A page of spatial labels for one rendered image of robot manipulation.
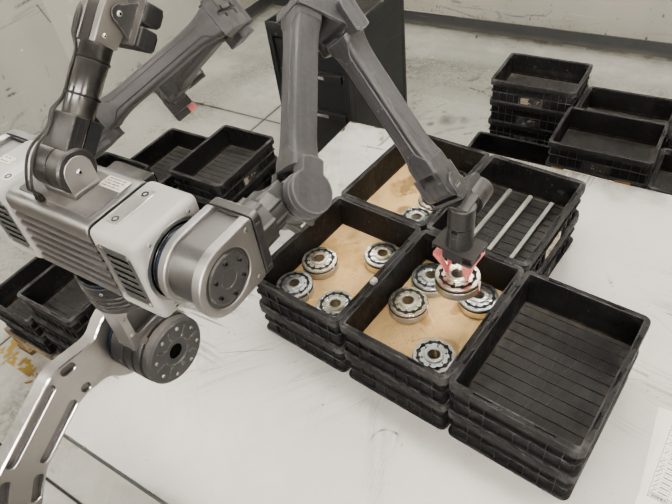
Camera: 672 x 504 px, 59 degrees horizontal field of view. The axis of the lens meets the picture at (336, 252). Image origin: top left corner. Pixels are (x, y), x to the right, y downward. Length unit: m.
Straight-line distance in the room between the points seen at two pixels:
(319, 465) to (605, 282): 0.97
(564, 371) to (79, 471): 1.83
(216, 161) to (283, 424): 1.59
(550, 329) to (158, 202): 1.03
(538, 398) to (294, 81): 0.88
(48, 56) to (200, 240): 3.57
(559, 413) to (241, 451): 0.76
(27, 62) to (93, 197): 3.34
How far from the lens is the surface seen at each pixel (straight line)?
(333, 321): 1.44
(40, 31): 4.30
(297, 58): 1.06
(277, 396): 1.61
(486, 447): 1.47
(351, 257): 1.72
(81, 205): 0.95
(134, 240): 0.84
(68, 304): 2.42
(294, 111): 1.01
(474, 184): 1.26
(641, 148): 2.82
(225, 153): 2.90
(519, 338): 1.53
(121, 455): 1.67
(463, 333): 1.53
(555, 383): 1.47
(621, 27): 4.64
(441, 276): 1.36
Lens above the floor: 2.03
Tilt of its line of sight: 44 degrees down
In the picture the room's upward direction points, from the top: 9 degrees counter-clockwise
